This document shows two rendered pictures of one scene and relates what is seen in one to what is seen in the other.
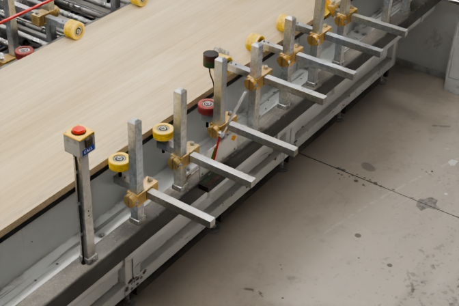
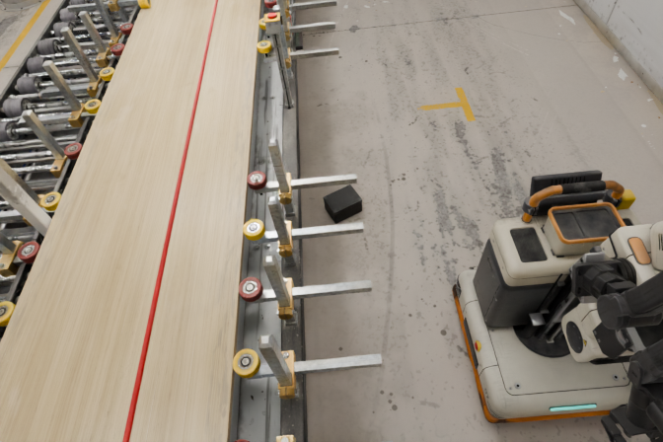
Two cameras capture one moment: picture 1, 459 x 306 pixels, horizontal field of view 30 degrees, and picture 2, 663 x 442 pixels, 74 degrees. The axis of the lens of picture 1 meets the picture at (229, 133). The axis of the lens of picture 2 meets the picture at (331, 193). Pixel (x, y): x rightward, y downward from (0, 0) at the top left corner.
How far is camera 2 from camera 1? 1.49 m
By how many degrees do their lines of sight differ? 29
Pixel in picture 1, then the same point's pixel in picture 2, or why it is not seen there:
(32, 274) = (262, 132)
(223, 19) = not seen: outside the picture
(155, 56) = not seen: outside the picture
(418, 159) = (330, 13)
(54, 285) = (290, 124)
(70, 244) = (262, 110)
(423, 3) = not seen: outside the picture
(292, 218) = (304, 66)
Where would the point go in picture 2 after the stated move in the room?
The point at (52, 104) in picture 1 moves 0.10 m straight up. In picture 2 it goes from (186, 41) to (181, 26)
